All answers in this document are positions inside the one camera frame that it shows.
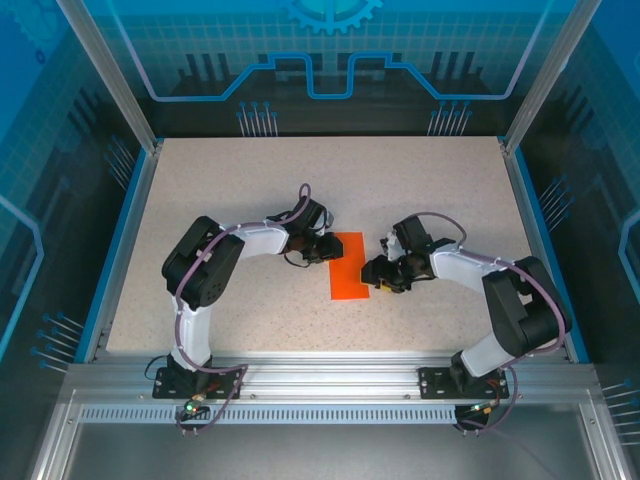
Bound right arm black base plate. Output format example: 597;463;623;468
418;366;510;401

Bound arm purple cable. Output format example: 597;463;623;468
171;182;314;437
414;210;574;437

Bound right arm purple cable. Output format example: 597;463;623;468
414;210;574;437

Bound slotted aluminium cable duct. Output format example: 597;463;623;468
78;404;460;426

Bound blue table edge strip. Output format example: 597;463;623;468
73;148;151;365
514;148;592;365

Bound aluminium mounting rail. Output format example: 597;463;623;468
63;349;604;407

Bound aluminium frame post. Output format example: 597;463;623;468
53;0;165;155
501;0;605;156

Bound orange paper sheet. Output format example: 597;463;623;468
328;231;372;302

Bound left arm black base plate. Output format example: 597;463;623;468
151;366;244;401

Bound aluminium side rail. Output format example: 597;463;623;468
502;142;572;364
81;142;164;365

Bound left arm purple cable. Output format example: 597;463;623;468
171;182;314;437

